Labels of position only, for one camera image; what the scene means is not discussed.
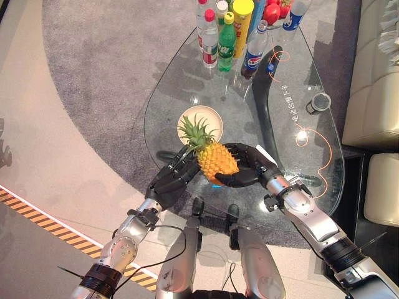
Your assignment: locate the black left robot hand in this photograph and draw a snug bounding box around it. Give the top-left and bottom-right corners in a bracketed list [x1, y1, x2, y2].
[145, 145, 201, 210]

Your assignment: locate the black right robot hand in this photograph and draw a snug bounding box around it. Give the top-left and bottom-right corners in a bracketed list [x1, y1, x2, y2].
[214, 143, 284, 189]

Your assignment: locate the yellow pineapple with green crown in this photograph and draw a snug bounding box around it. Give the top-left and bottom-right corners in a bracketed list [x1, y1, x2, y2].
[177, 114, 241, 187]

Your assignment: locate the round cream plate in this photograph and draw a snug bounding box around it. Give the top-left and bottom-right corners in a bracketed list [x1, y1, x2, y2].
[176, 105, 225, 146]

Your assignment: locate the black curved table base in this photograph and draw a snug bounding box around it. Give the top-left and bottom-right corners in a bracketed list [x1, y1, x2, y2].
[155, 45, 322, 188]

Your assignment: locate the silver left robot leg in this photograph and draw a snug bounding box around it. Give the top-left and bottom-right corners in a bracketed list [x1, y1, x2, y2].
[155, 197, 205, 299]

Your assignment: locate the silver robot leg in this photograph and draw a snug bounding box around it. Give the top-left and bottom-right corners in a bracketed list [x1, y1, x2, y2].
[155, 197, 205, 299]
[226, 204, 287, 299]

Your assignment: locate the small dark round jar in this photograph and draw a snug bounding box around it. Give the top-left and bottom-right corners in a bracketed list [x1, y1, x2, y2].
[305, 92, 332, 116]

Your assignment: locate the silver right robot leg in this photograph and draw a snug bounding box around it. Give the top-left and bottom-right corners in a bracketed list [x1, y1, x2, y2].
[226, 204, 287, 299]

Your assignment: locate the cola bottle blue label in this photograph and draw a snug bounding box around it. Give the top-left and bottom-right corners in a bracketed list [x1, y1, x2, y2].
[240, 19, 270, 80]

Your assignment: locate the grey rug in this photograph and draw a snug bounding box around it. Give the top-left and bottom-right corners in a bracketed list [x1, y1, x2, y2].
[41, 0, 363, 250]

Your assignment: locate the green soda bottle yellow cap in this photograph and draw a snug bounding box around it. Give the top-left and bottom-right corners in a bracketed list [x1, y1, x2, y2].
[216, 11, 236, 73]

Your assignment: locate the yellow black hazard tape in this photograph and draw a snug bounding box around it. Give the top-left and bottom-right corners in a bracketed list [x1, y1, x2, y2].
[0, 185, 158, 292]

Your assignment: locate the cream leather ottoman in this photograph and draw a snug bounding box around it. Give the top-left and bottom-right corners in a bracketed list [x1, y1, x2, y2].
[363, 152, 399, 227]

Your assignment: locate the clear water bottle red cap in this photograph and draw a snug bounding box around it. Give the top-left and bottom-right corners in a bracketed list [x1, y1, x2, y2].
[196, 0, 209, 50]
[201, 9, 219, 70]

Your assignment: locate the cream leather sofa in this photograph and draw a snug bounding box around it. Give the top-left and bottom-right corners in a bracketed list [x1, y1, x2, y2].
[341, 0, 399, 151]

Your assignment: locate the yellow chips can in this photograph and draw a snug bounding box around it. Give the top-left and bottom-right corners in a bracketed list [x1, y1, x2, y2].
[232, 0, 255, 60]

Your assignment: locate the blue tall can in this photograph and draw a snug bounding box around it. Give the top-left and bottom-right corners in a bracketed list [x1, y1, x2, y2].
[248, 0, 268, 36]

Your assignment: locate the clear bottle blue label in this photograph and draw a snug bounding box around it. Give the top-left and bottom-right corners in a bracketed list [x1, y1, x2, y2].
[278, 0, 313, 43]

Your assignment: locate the red apple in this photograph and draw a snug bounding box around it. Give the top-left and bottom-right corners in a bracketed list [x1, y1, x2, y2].
[278, 0, 293, 19]
[262, 3, 282, 26]

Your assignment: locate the clear bottle white cap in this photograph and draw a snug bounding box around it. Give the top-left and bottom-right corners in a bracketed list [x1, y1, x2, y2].
[215, 0, 229, 32]

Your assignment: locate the white fringed throw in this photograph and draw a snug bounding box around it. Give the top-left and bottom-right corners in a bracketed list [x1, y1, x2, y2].
[377, 0, 399, 67]

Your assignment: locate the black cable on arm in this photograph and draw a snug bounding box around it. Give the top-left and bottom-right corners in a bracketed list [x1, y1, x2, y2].
[115, 224, 188, 299]

